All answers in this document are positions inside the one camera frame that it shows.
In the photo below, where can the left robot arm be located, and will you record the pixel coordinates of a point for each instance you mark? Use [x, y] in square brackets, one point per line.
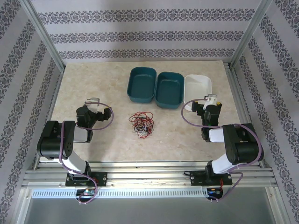
[53, 140]

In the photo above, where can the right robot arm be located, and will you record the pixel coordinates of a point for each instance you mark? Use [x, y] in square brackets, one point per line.
[243, 144]

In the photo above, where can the white plastic bin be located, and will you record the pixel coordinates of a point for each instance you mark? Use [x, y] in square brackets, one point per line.
[197, 87]

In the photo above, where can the teal plastic bin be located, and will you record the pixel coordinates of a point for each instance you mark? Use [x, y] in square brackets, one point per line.
[141, 85]
[169, 91]

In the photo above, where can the small circuit board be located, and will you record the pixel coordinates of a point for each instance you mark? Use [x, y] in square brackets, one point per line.
[213, 191]
[87, 192]

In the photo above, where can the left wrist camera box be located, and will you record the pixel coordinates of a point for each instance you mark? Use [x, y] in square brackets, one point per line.
[94, 100]

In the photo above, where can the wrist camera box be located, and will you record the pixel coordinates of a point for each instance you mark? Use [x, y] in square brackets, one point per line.
[212, 97]
[94, 100]

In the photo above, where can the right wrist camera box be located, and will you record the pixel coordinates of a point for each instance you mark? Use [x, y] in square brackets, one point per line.
[212, 97]

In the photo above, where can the aluminium side rail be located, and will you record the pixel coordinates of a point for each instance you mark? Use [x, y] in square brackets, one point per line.
[237, 93]
[54, 95]

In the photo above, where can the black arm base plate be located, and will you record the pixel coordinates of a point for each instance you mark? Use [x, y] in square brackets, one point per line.
[101, 178]
[197, 178]

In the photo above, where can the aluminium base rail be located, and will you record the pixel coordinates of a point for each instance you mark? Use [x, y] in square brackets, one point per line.
[149, 178]

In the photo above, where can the aluminium frame post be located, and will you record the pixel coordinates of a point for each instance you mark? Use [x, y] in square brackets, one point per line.
[45, 35]
[251, 35]

